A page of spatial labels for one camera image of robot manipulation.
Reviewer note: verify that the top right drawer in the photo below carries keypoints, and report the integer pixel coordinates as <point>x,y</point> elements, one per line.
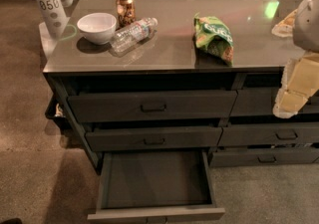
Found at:
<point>254,101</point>

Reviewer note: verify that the orange soda can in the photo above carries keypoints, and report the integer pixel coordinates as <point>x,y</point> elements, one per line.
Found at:
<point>126,12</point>

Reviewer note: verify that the middle left drawer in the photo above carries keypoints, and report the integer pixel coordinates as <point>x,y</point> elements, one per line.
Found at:
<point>152,138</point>

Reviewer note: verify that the bottom right drawer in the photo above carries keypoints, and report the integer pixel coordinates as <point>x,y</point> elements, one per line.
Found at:
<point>261,157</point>

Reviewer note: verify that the middle right drawer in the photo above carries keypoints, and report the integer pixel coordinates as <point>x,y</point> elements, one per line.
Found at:
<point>270,133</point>

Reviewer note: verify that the dark grey drawer cabinet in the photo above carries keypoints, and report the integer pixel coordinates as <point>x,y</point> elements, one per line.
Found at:
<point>170,61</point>

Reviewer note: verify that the white ceramic bowl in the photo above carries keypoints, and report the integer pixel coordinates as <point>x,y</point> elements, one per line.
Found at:
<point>98,28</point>

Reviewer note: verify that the green snack bag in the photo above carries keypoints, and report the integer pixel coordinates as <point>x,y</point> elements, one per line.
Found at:
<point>213,37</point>

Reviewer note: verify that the black bin beside cabinet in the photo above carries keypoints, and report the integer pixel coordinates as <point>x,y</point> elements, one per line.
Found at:
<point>51,114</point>

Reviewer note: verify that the top left drawer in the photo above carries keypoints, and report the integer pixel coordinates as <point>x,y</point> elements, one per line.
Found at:
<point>152,105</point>

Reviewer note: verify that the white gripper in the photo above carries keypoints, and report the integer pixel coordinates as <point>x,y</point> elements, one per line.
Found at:
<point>307,22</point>

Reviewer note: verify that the open bottom left drawer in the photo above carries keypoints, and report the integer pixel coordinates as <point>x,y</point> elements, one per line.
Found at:
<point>155,187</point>

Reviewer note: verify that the clear plastic water bottle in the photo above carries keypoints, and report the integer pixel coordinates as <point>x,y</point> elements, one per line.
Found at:
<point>130,35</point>

